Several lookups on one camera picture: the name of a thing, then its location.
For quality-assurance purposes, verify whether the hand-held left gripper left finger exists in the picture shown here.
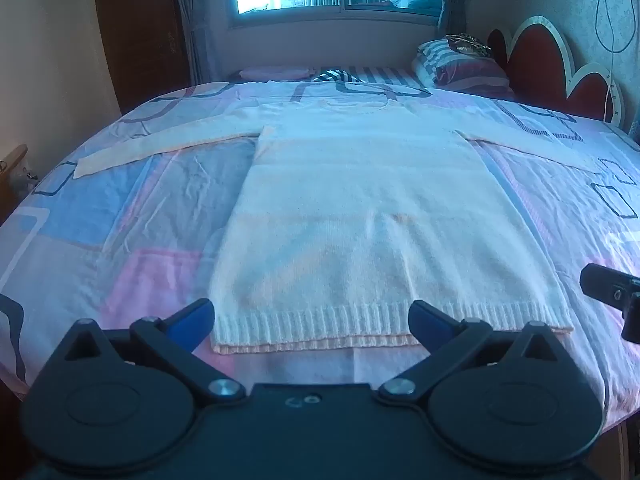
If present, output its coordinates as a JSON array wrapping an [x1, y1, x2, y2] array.
[[63, 298, 247, 407]]

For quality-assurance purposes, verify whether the striped pillow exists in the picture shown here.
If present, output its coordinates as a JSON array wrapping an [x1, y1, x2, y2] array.
[[412, 39, 512, 96]]

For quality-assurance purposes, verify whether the dark item on pillow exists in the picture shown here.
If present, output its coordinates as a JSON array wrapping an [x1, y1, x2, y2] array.
[[444, 33, 495, 59]]

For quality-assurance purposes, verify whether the grey curtain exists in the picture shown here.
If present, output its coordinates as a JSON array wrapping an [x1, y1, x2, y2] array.
[[167, 0, 222, 87], [436, 0, 469, 42]]

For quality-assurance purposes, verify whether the pink cushion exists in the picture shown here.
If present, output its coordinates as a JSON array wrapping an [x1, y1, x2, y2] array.
[[239, 65, 317, 82]]

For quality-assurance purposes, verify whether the brown wooden wardrobe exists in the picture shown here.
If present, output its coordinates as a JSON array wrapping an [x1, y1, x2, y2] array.
[[90, 0, 195, 117]]

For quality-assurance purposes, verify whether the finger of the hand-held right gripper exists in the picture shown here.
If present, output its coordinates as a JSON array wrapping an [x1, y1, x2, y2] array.
[[580, 262, 640, 346]]

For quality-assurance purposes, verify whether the white knit sweater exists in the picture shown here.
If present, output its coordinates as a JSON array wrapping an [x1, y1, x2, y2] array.
[[74, 97, 603, 356]]

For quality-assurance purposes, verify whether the striped garment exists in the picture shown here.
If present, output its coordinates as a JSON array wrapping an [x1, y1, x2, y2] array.
[[312, 67, 362, 84]]

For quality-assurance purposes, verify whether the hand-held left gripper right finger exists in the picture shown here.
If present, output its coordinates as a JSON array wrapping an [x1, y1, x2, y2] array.
[[377, 300, 574, 407]]

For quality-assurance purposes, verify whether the black wall cable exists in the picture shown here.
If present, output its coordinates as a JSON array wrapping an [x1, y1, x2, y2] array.
[[594, 0, 635, 56]]

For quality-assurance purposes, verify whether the red white headboard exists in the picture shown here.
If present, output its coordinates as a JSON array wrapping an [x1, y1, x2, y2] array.
[[487, 15, 626, 124]]

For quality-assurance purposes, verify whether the pink blue patterned bedspread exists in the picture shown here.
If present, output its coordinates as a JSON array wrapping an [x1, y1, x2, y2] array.
[[0, 80, 640, 433]]

